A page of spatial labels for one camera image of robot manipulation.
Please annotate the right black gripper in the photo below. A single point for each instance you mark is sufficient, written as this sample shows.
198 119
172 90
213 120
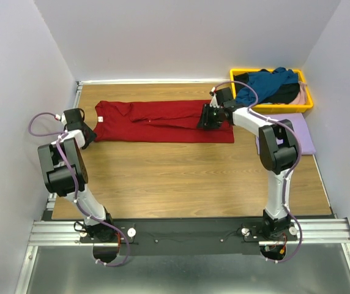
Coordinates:
204 122

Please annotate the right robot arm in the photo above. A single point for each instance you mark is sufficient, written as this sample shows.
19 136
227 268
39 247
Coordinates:
279 153

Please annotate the black t shirt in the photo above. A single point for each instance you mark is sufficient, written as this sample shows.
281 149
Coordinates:
285 93

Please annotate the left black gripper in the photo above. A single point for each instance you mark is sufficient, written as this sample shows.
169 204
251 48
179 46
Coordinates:
92 133

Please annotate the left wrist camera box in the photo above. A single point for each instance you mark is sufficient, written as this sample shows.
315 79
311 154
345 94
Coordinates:
62 119

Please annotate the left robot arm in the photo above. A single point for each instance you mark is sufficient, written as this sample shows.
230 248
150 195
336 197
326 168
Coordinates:
97 221

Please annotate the folded purple t shirt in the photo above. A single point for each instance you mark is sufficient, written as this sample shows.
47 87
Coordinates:
301 130

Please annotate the red t shirt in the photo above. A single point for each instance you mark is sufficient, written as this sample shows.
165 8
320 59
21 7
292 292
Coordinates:
156 122

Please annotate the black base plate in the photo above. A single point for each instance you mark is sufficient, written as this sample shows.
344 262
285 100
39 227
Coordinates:
202 236

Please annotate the pink t shirt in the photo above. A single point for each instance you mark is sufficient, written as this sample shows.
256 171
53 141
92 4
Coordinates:
301 98

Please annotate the yellow plastic bin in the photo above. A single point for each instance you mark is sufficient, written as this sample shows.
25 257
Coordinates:
269 90

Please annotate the aluminium front rail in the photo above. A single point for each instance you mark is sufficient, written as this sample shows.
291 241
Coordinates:
62 233

